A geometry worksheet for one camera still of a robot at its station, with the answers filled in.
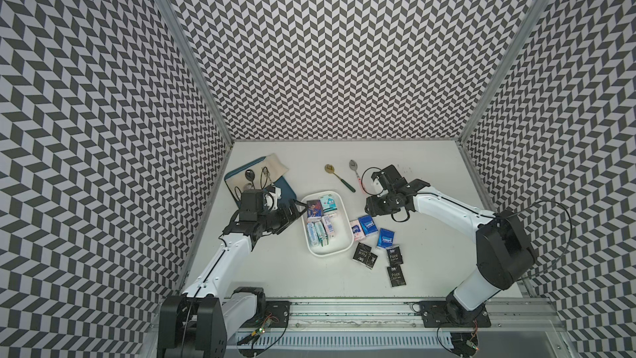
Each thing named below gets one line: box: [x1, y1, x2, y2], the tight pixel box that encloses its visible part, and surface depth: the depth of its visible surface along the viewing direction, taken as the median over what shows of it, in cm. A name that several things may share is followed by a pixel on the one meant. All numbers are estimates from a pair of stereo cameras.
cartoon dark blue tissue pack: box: [306, 198, 323, 218], surface depth 91 cm
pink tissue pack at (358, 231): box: [349, 219, 367, 242], surface depth 89 cm
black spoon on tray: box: [244, 169, 256, 190], surface depth 107 cm
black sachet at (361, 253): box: [352, 241, 372, 265], surface depth 83 cm
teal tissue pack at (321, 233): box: [313, 220, 329, 247], surface depth 86 cm
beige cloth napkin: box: [228, 152, 290, 191], surface depth 107 cm
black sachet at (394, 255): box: [385, 244, 404, 267], surface depth 84 cm
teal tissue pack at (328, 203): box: [320, 193, 338, 213], surface depth 93 cm
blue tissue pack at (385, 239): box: [375, 227, 396, 249], surface depth 88 cm
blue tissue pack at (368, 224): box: [357, 214, 379, 237], surface depth 90 cm
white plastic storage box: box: [301, 190, 355, 257], surface depth 89 cm
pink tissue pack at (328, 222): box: [322, 214, 334, 238], surface depth 88 cm
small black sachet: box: [365, 251, 379, 271], surface depth 83 cm
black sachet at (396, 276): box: [386, 265, 407, 288], surface depth 80 cm
